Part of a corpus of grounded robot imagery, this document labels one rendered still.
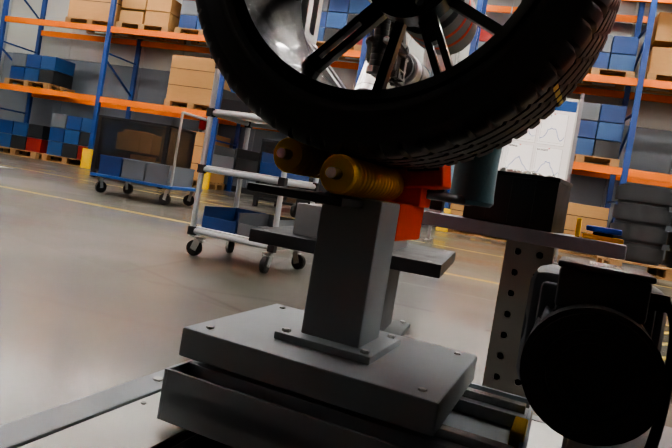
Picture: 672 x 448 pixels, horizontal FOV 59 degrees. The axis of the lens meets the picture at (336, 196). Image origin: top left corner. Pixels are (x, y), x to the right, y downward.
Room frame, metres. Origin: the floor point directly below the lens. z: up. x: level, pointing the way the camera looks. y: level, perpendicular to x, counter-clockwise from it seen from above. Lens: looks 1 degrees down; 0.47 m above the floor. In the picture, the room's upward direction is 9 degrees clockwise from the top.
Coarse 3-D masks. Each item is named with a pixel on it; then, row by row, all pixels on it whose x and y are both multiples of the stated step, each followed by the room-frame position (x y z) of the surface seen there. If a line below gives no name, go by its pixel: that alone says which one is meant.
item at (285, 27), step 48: (240, 0) 0.93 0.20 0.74; (288, 0) 1.10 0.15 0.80; (384, 0) 1.01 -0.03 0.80; (432, 0) 0.98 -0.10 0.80; (528, 0) 0.76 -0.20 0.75; (288, 48) 1.01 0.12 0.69; (336, 48) 1.07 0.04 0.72; (432, 48) 1.00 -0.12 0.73; (480, 48) 0.78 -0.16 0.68; (336, 96) 0.86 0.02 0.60; (384, 96) 0.83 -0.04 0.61
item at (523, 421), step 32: (192, 384) 0.84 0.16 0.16; (224, 384) 0.88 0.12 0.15; (256, 384) 0.86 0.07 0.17; (160, 416) 0.86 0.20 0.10; (192, 416) 0.84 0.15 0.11; (224, 416) 0.82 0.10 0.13; (256, 416) 0.80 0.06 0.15; (288, 416) 0.78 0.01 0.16; (320, 416) 0.82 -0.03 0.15; (352, 416) 0.80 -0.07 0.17; (448, 416) 0.92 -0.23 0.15; (480, 416) 0.93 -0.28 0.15; (512, 416) 0.91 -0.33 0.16
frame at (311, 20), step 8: (304, 0) 1.18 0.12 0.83; (312, 0) 1.18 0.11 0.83; (320, 0) 1.21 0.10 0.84; (304, 8) 1.17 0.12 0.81; (312, 8) 1.19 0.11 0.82; (320, 8) 1.22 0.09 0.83; (304, 16) 1.17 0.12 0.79; (312, 16) 1.21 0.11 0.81; (320, 16) 1.22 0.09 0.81; (304, 24) 1.17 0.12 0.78; (312, 24) 1.21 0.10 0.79; (304, 32) 1.17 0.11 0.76; (312, 32) 1.21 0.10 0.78; (312, 40) 1.21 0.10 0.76; (312, 48) 1.17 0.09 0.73; (328, 72) 1.15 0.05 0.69; (328, 80) 1.14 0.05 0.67; (336, 80) 1.18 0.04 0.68
